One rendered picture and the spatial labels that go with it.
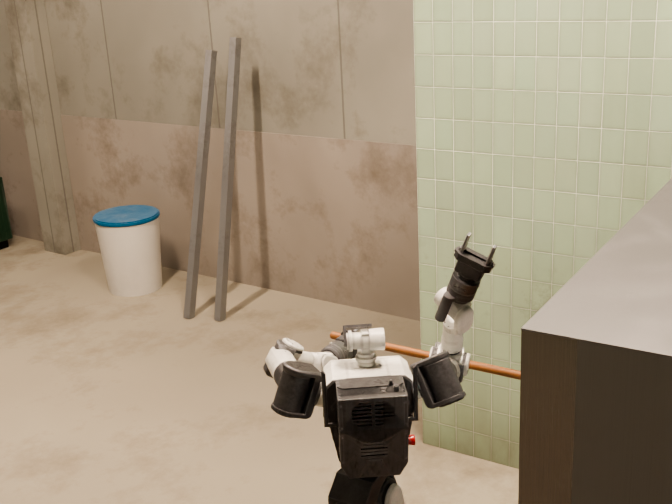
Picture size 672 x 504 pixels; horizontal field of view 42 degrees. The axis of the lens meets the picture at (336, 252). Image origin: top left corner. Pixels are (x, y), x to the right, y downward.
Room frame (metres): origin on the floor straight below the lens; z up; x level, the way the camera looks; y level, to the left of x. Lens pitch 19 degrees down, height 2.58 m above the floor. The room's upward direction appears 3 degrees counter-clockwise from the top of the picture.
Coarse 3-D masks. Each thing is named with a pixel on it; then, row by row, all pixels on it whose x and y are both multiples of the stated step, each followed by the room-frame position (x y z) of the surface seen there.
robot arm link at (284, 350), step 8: (280, 344) 2.58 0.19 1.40; (288, 344) 2.62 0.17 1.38; (296, 344) 2.64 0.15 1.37; (272, 352) 2.57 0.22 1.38; (280, 352) 2.54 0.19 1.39; (288, 352) 2.56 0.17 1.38; (296, 352) 2.61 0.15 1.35; (272, 360) 2.51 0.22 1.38; (280, 360) 2.47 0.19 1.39; (288, 360) 2.46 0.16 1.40; (264, 368) 2.58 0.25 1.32; (272, 368) 2.48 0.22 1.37; (272, 376) 2.47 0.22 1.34
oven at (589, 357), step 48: (624, 240) 1.38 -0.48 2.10; (576, 288) 1.18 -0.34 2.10; (624, 288) 1.17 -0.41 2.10; (528, 336) 1.04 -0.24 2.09; (576, 336) 1.01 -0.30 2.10; (624, 336) 1.01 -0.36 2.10; (528, 384) 1.04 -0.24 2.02; (576, 384) 1.01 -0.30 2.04; (624, 384) 0.97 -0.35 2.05; (528, 432) 1.04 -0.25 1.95; (576, 432) 1.01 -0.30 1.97; (624, 432) 0.97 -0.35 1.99; (528, 480) 1.04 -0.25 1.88; (576, 480) 1.00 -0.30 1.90; (624, 480) 0.97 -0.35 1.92
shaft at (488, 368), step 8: (336, 336) 3.08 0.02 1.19; (392, 344) 2.96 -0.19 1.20; (400, 352) 2.92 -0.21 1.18; (408, 352) 2.90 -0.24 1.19; (416, 352) 2.89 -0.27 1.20; (424, 352) 2.88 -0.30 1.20; (472, 368) 2.76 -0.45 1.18; (480, 368) 2.74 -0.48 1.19; (488, 368) 2.73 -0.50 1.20; (496, 368) 2.72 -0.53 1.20; (504, 368) 2.71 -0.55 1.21; (512, 376) 2.68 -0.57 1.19; (520, 376) 2.66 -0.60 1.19
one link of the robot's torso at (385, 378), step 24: (336, 360) 2.43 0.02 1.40; (384, 360) 2.42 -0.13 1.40; (336, 384) 2.28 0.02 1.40; (360, 384) 2.27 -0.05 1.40; (384, 384) 2.26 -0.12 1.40; (408, 384) 2.31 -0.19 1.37; (336, 408) 2.30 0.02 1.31; (360, 408) 2.19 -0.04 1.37; (384, 408) 2.30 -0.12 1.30; (408, 408) 2.30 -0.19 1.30; (336, 432) 2.30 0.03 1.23; (360, 432) 2.19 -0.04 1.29; (384, 432) 2.19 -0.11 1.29; (408, 432) 2.20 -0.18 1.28; (360, 456) 2.21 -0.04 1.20; (384, 456) 2.22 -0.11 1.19
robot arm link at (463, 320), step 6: (468, 306) 2.50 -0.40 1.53; (462, 312) 2.48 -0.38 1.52; (468, 312) 2.49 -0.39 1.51; (450, 318) 2.59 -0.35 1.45; (456, 318) 2.49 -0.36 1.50; (462, 318) 2.48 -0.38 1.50; (468, 318) 2.50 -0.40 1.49; (444, 324) 2.57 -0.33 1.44; (450, 324) 2.57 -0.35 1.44; (456, 324) 2.50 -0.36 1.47; (462, 324) 2.50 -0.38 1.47; (468, 324) 2.52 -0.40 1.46; (450, 330) 2.54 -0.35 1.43; (456, 330) 2.51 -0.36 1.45; (462, 330) 2.51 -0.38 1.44
